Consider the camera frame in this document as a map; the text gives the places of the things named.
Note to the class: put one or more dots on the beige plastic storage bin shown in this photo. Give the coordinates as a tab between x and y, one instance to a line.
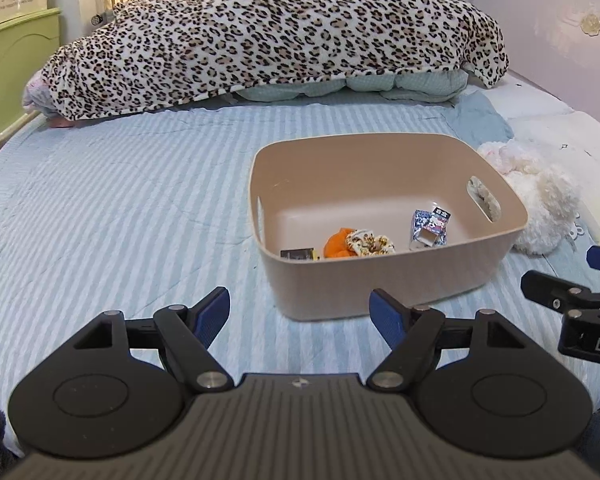
380	170

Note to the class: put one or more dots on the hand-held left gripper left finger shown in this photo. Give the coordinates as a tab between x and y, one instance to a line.
211	315

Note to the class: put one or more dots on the blue striped bed quilt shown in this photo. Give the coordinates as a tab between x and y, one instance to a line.
130	200

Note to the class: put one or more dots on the white flower headboard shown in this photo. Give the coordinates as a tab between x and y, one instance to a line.
545	15

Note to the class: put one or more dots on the green cabinet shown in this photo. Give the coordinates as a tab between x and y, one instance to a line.
10	70

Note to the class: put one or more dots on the light green pillow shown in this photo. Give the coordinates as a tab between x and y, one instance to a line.
410	85

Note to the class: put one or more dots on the leopard print blanket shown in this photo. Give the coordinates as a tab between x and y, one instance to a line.
280	30

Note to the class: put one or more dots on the white bed rail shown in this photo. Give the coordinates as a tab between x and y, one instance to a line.
5	135

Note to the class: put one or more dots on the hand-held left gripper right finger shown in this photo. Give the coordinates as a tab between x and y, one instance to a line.
387	317

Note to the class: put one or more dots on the blue patterned carton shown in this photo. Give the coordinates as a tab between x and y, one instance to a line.
427	230

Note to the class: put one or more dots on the white plush toy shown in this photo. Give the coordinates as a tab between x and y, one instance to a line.
540	210

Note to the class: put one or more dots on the white cartoon print pillow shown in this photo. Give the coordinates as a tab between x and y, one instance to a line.
580	135

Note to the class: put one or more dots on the pink cloth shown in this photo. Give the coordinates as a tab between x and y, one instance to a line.
35	95

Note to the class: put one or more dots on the black printed box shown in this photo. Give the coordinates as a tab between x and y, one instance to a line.
297	254

